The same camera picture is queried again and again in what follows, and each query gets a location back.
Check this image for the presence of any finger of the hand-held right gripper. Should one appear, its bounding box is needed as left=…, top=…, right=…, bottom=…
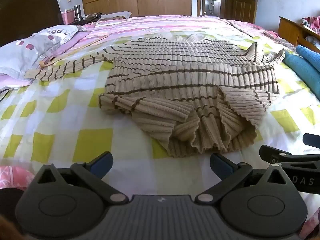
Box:
left=302, top=133, right=320, bottom=146
left=259, top=145, right=320, bottom=174

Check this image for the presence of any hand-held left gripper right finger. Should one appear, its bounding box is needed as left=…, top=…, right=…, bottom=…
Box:
left=195, top=152, right=298, bottom=204

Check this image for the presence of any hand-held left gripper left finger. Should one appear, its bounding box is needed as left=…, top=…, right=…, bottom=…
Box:
left=29, top=151, right=129, bottom=205

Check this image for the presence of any beige striped ribbed sweater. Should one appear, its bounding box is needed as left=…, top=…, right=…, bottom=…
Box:
left=24, top=32, right=286, bottom=158

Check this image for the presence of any pink floral clothes pile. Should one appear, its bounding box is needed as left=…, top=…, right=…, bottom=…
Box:
left=301, top=16, right=320, bottom=35

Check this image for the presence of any yellow white checked bedsheet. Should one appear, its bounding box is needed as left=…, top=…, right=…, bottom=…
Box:
left=0, top=29, right=320, bottom=233

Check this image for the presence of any teal folded towel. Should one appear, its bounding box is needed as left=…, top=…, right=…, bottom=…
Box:
left=282, top=51, right=320, bottom=85

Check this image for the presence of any blue folded towel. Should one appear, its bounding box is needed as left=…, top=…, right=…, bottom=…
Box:
left=296, top=45, right=320, bottom=67

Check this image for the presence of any pink floral bedsheet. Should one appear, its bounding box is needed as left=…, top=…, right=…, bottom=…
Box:
left=0, top=165, right=35, bottom=191

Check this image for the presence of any wooden side cabinet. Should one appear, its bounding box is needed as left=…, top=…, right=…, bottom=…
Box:
left=278, top=16, right=320, bottom=53

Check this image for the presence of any thin wooden stick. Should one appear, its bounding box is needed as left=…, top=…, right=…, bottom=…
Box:
left=37, top=35, right=110, bottom=67

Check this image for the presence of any pink pillow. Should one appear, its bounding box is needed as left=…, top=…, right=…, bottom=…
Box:
left=0, top=31, right=89, bottom=87

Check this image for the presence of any grey dotted pillow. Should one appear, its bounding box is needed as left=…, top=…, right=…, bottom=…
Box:
left=0, top=26, right=80, bottom=80

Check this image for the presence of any dark nightstand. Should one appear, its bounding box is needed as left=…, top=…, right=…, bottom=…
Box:
left=67, top=17, right=88, bottom=26

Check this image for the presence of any grey folded cloth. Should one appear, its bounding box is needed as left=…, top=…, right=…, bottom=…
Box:
left=99, top=11, right=132, bottom=22

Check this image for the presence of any pink striped blanket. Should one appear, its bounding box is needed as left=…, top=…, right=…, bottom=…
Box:
left=82, top=14, right=280, bottom=46

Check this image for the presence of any pink box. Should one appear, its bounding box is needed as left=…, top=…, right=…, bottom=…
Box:
left=61, top=10, right=75, bottom=25

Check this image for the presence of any brown wooden door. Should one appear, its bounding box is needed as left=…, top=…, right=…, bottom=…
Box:
left=226, top=0, right=258, bottom=25

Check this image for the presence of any dark wooden headboard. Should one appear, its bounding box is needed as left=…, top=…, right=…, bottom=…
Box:
left=0, top=0, right=62, bottom=48

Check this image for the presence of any black cable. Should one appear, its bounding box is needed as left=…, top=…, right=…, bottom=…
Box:
left=0, top=86, right=12, bottom=102

